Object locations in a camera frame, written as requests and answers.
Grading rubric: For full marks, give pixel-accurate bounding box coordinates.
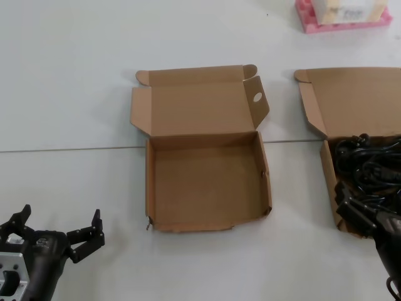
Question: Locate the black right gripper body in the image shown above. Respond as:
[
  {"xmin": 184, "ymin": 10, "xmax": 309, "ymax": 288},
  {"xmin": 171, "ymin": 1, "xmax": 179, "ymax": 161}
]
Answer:
[{"xmin": 371, "ymin": 213, "xmax": 401, "ymax": 298}]

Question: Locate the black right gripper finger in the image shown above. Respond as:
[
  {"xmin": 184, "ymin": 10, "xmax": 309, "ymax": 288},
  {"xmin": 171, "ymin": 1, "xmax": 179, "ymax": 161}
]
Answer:
[{"xmin": 333, "ymin": 181, "xmax": 377, "ymax": 240}]

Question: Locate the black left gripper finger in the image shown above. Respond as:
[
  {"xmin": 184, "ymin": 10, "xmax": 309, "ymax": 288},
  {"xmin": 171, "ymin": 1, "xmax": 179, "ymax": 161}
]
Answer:
[
  {"xmin": 66, "ymin": 209, "xmax": 106, "ymax": 264},
  {"xmin": 0, "ymin": 204, "xmax": 32, "ymax": 244}
]

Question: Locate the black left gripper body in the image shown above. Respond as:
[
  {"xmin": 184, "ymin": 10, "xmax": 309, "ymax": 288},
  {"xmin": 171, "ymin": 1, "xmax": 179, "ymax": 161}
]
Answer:
[{"xmin": 21, "ymin": 230, "xmax": 70, "ymax": 301}]

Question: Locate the empty brown cardboard box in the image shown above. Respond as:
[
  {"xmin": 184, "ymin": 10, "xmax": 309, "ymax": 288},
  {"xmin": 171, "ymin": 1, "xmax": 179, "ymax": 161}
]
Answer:
[{"xmin": 130, "ymin": 64, "xmax": 273, "ymax": 235}]

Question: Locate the white beige carton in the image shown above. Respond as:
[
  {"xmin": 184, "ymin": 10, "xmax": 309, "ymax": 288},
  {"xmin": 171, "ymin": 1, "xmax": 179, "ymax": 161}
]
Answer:
[{"xmin": 313, "ymin": 0, "xmax": 386, "ymax": 25}]

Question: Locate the black gripper wire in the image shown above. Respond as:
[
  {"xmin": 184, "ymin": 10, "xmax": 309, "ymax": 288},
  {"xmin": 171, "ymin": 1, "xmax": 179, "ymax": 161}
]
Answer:
[{"xmin": 384, "ymin": 277, "xmax": 401, "ymax": 301}]

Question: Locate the brown cardboard box with cables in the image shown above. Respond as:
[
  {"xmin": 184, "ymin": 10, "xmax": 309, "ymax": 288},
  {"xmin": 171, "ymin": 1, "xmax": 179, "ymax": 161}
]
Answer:
[{"xmin": 293, "ymin": 67, "xmax": 401, "ymax": 241}]

